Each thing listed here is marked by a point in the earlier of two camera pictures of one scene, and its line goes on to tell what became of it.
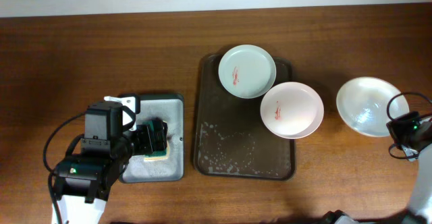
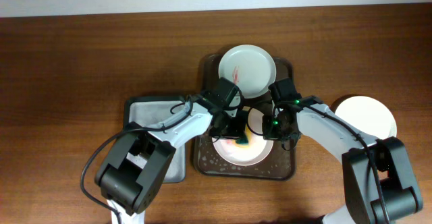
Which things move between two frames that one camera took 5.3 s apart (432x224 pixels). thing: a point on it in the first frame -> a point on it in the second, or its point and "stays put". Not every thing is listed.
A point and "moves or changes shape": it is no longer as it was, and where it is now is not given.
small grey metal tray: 136,169 stays put
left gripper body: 148,138 -> 228,130
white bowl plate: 362,103 moves or changes shape
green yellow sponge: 156,155 moves or changes shape
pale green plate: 247,71 stays put
